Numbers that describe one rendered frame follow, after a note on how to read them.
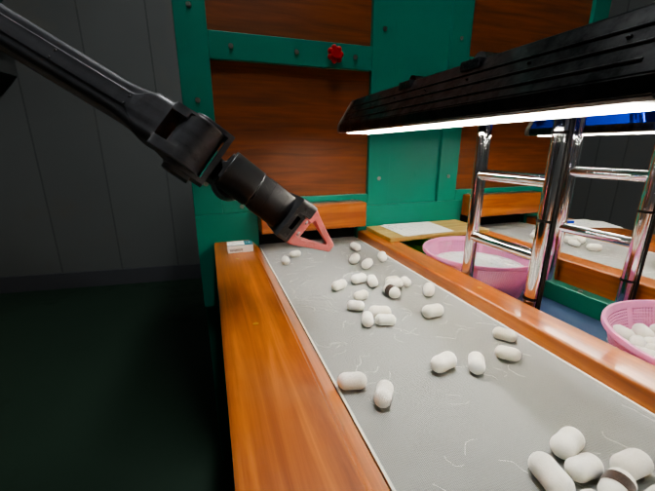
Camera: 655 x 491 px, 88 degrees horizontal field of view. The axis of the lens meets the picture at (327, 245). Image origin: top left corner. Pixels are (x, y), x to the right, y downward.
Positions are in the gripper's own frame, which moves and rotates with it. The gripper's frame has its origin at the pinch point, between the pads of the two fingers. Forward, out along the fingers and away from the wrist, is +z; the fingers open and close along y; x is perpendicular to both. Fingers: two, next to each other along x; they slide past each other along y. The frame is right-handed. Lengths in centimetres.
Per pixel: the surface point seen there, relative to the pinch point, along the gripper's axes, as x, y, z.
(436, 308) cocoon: -2.6, -8.2, 18.4
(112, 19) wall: -30, 227, -117
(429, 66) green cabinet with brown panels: -59, 44, 10
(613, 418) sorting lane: -3.9, -32.1, 23.5
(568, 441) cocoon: 0.7, -34.2, 15.1
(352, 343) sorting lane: 8.9, -10.8, 7.7
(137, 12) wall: -44, 225, -109
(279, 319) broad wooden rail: 13.0, -5.1, -1.1
